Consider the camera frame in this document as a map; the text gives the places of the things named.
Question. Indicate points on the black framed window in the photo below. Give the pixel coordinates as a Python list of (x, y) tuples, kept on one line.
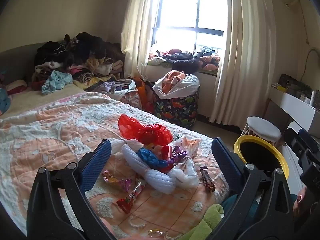
[(198, 5)]

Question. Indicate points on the orange clothes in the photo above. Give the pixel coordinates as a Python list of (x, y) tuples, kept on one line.
[(172, 80)]

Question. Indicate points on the cream curtain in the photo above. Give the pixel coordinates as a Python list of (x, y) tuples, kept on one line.
[(140, 30), (245, 55)]

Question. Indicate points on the orange patterned pillow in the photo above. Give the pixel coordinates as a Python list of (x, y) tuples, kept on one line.
[(132, 100)]

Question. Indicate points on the white desk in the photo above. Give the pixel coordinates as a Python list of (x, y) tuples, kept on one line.
[(290, 102)]

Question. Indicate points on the white bottle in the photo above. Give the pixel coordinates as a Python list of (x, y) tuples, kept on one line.
[(312, 98)]

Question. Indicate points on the dinosaur print laundry basket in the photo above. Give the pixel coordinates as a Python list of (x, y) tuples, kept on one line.
[(177, 112)]

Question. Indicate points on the white foam wrap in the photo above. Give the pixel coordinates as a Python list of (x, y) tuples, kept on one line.
[(160, 181)]

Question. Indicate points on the clear candy wrapper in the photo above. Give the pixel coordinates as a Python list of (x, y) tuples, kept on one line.
[(157, 233)]

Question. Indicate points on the yellow rimmed black trash bin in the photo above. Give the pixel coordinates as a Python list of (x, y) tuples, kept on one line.
[(260, 160)]

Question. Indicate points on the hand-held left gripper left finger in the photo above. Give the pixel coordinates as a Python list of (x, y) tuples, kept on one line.
[(97, 162)]

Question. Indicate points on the person's right hand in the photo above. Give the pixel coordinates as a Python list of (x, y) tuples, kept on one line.
[(300, 202)]

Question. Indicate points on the light blue garment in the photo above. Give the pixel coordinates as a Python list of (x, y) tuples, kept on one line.
[(56, 81)]

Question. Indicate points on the yellow flat item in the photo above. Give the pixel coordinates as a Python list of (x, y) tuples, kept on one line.
[(280, 88)]

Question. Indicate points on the heap of colourful clothes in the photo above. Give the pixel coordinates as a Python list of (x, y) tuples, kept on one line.
[(185, 58)]

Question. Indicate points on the brown candy bar wrapper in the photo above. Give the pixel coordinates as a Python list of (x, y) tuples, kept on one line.
[(207, 178)]

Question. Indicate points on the red cloth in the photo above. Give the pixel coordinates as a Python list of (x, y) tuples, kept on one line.
[(16, 86)]

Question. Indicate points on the pile of dark clothes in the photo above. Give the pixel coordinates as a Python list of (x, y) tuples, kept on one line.
[(82, 50)]

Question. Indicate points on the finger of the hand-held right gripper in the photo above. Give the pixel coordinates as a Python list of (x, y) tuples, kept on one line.
[(295, 142)]

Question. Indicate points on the large white plastic bag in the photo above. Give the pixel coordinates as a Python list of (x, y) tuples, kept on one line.
[(190, 82)]

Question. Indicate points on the peach and white quilted blanket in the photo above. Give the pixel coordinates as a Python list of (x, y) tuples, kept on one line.
[(50, 135)]

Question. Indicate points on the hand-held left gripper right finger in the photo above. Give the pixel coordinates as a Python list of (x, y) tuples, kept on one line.
[(225, 160)]

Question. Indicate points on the purple foil wrapper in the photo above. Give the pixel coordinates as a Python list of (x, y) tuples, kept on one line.
[(178, 153)]

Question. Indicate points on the red plastic bag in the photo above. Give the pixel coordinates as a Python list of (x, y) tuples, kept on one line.
[(145, 132)]

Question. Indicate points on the red snack wrapper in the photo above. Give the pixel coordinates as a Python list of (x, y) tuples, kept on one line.
[(130, 197)]

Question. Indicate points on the blue plastic bag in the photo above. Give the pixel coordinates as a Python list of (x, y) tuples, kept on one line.
[(150, 157)]

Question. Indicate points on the blue patterned cloth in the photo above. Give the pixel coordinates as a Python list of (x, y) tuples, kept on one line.
[(4, 102)]

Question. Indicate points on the grey bed headboard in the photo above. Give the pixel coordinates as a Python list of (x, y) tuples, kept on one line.
[(17, 60)]

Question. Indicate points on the teal pants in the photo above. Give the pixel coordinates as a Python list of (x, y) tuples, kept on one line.
[(232, 205)]

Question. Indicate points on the pink foil candy wrapper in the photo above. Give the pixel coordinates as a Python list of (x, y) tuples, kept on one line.
[(112, 178)]

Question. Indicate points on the green garment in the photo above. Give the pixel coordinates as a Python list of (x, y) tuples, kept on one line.
[(200, 225)]

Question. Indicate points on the white plastic bag orange print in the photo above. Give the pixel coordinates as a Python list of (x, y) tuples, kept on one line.
[(188, 146)]

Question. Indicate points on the camouflage bag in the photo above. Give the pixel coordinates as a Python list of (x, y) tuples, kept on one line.
[(295, 83)]

